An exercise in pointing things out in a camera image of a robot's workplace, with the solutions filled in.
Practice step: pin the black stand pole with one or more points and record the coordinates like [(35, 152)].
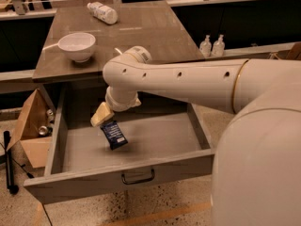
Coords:
[(11, 186)]

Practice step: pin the left clear sanitizer bottle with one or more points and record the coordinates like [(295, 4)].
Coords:
[(206, 46)]

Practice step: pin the grey counter cabinet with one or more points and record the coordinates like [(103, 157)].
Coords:
[(147, 50)]

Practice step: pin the upper silver can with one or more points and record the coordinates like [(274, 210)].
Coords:
[(50, 115)]

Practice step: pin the right clear sanitizer bottle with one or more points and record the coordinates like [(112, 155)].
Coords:
[(219, 46)]

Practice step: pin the black metal drawer handle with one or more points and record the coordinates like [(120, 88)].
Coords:
[(137, 177)]

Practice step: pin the white ceramic bowl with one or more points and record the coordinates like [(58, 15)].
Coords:
[(78, 47)]

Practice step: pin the blue rxbar wrapper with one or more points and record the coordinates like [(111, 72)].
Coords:
[(113, 134)]

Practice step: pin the lower silver can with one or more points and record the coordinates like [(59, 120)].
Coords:
[(44, 131)]

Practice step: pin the silver can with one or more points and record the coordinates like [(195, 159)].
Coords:
[(50, 115), (44, 131)]

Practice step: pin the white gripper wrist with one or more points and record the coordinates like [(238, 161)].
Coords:
[(120, 105)]

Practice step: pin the grey open drawer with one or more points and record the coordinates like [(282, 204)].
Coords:
[(163, 134)]

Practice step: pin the clear sanitizer bottle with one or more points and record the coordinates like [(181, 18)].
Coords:
[(219, 46), (206, 46)]

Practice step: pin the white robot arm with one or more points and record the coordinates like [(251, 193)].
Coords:
[(256, 178)]

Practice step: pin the white plastic bottle lying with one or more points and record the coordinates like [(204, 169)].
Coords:
[(102, 12)]

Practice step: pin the brown cardboard box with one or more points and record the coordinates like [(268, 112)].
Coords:
[(26, 132)]

